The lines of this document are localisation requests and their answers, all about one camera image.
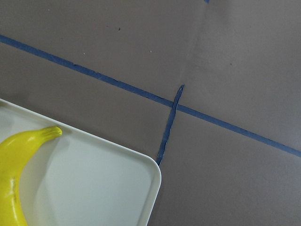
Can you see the yellow banana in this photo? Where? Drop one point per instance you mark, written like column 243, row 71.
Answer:
column 15, row 152

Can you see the white bear print tray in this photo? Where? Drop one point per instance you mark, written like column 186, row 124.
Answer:
column 80, row 179

